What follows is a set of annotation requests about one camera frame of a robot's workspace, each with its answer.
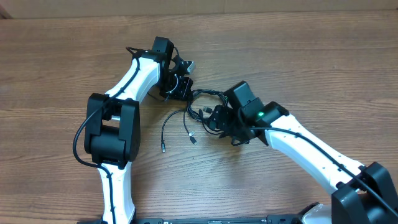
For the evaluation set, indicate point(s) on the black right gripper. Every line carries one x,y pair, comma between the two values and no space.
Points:
217,116

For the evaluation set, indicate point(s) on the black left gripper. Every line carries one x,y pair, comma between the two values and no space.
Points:
185,92

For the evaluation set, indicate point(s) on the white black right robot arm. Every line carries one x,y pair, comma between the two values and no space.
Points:
358,193

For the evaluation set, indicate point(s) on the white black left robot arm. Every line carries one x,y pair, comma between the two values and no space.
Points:
112,130

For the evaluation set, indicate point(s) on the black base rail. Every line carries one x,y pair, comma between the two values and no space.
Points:
217,220

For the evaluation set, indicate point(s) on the cardboard back wall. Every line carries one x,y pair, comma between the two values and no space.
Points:
32,9

